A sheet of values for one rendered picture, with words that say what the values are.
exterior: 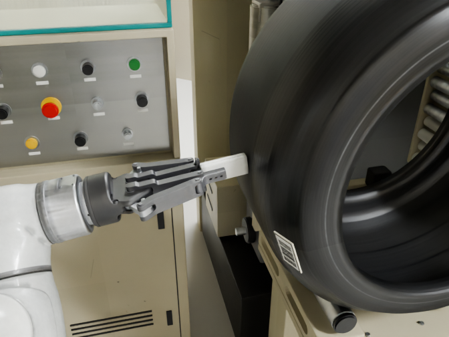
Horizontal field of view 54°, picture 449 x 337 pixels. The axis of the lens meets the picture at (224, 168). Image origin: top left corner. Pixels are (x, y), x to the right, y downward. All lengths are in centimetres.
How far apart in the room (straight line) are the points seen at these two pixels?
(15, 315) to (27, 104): 78
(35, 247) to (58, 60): 69
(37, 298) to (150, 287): 99
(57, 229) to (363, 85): 43
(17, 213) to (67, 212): 6
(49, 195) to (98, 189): 6
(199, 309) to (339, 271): 142
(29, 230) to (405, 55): 51
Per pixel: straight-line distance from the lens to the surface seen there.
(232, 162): 64
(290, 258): 64
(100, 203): 62
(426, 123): 131
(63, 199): 62
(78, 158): 133
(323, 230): 61
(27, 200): 64
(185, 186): 61
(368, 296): 74
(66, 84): 125
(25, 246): 63
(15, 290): 62
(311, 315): 88
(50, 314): 62
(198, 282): 216
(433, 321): 103
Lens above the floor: 151
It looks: 30 degrees down
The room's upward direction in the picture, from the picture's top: straight up
